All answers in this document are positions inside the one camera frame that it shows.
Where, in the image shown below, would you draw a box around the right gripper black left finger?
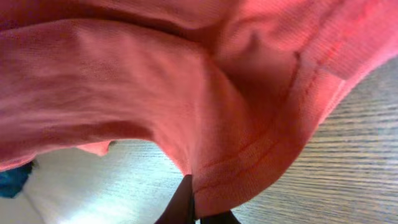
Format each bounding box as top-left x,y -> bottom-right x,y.
155,175 -> 195,224

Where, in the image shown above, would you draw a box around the folded navy blue garment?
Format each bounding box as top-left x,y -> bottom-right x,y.
0,161 -> 35,198

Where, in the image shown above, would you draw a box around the orange t-shirt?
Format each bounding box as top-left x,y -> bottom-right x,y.
1,0 -> 397,217

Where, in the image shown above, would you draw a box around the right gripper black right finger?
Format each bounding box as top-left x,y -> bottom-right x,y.
200,210 -> 241,224

